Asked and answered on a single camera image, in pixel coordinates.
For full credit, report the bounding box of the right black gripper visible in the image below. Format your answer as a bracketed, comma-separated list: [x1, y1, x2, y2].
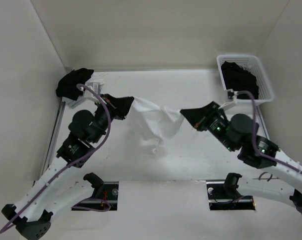
[180, 100, 236, 151]

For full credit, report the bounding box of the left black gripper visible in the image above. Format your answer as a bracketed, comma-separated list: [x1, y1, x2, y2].
[91, 93, 135, 143]

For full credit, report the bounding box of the white tank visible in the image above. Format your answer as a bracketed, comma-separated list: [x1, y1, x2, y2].
[127, 97, 184, 154]
[85, 77, 105, 92]

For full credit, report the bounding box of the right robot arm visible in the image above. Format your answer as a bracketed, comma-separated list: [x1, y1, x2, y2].
[180, 101, 302, 214]

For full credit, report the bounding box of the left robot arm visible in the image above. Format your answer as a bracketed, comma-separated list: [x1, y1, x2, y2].
[1, 94, 134, 240]

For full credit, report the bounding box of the folded white tank top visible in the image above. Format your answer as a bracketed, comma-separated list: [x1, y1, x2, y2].
[85, 77, 105, 92]

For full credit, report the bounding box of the folded grey tank top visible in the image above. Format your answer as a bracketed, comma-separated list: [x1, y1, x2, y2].
[62, 96, 86, 109]

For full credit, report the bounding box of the black tank top in basket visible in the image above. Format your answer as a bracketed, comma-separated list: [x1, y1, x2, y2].
[221, 61, 259, 100]

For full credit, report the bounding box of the folded black tank top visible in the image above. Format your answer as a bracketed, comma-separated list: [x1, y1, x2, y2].
[55, 68, 94, 101]

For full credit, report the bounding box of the white plastic basket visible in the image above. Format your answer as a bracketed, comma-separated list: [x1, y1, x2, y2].
[216, 54, 274, 105]

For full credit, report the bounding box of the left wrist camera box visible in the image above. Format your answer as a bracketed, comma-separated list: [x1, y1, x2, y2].
[83, 78, 104, 103]

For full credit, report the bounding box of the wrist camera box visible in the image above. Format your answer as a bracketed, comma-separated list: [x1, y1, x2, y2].
[219, 89, 239, 111]
[83, 78, 104, 103]

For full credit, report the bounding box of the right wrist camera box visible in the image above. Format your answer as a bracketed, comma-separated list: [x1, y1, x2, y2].
[219, 89, 239, 111]

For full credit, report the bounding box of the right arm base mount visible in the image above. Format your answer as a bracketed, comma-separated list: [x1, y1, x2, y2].
[206, 180, 256, 211]

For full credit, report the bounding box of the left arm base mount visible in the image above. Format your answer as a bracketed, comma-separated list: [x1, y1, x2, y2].
[71, 181, 119, 213]

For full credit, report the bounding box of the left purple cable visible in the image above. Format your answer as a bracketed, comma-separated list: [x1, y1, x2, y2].
[0, 83, 112, 235]

